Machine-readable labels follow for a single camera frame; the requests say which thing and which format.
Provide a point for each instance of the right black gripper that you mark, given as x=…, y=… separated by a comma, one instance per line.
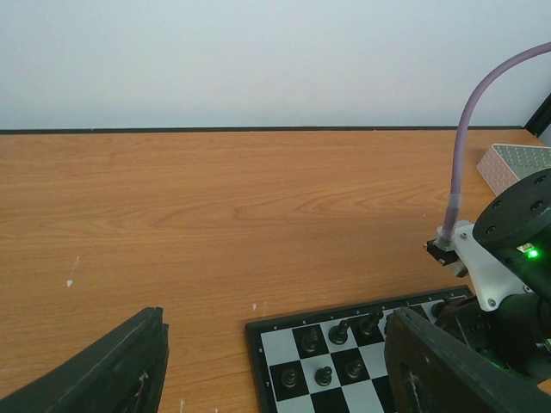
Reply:
x=510, y=337

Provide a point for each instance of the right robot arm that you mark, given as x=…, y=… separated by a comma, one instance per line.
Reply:
x=506, y=253

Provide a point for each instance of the empty silver tin lid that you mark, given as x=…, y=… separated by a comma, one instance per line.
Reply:
x=503, y=165

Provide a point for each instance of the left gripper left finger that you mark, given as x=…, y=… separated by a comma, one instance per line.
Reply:
x=123, y=371

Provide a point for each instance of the black rook corner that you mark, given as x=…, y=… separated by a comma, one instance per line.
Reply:
x=437, y=308

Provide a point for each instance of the black and silver chessboard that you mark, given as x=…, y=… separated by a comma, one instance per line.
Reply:
x=331, y=360

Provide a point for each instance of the black pawn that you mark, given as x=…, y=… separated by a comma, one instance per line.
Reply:
x=323, y=376
x=338, y=334
x=289, y=378
x=353, y=369

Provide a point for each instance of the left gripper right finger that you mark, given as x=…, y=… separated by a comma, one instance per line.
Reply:
x=431, y=371

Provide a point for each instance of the black rook piece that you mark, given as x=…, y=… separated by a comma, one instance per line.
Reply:
x=310, y=341

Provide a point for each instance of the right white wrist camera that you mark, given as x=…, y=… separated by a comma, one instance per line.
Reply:
x=492, y=281

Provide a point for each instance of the black queen piece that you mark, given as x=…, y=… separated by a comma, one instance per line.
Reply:
x=368, y=325

